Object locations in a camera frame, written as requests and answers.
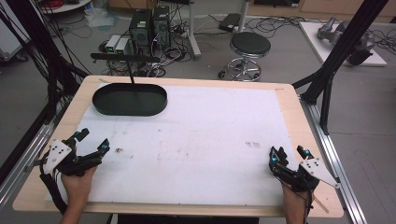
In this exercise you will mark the person's right hand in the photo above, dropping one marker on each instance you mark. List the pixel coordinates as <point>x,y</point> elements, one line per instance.
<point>294,199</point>

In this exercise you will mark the black round stool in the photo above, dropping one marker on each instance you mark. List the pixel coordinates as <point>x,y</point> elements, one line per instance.
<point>250,45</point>

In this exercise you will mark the clear plastic bag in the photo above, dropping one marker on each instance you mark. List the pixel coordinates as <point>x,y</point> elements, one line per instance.
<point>101,17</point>

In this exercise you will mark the black frame post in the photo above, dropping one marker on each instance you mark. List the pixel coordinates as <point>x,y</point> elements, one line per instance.
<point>342,49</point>
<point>40,46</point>

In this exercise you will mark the round white table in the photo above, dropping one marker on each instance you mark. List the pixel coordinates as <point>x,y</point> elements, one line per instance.
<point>67,6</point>

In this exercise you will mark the person's left hand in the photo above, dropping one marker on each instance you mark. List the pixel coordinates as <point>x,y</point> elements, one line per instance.
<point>77,186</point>

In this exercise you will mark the black oval tray stand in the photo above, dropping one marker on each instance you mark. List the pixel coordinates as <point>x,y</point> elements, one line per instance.
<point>129,101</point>

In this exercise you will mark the small white box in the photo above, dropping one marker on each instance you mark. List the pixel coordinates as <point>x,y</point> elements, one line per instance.
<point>112,43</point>
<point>122,46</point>

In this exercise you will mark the white desk leg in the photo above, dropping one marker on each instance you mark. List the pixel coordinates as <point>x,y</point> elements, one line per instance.
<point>193,31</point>
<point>243,15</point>

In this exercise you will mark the black computer tower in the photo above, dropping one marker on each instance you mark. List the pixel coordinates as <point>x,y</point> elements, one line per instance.
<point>162,26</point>
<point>140,31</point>

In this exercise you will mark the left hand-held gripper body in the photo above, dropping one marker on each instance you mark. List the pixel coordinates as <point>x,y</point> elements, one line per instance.
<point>57,154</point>

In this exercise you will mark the aluminium rail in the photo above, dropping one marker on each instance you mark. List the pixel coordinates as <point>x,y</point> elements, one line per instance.
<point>336,155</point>
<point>21,168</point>

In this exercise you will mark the white panel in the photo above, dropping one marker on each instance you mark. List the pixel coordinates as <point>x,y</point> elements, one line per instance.
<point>9,37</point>

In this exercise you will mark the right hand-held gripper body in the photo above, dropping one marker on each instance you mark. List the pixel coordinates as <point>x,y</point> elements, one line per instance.
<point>311,172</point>

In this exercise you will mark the flat black box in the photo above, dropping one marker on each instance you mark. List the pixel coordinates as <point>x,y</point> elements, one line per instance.
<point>229,22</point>

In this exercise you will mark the grey robot device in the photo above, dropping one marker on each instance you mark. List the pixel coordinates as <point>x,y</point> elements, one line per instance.
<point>358,43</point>

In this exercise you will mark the white table mat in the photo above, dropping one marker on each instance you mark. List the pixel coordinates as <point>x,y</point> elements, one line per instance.
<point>193,149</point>

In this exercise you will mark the white floor board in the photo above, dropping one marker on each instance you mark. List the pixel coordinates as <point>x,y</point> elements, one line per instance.
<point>314,40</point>

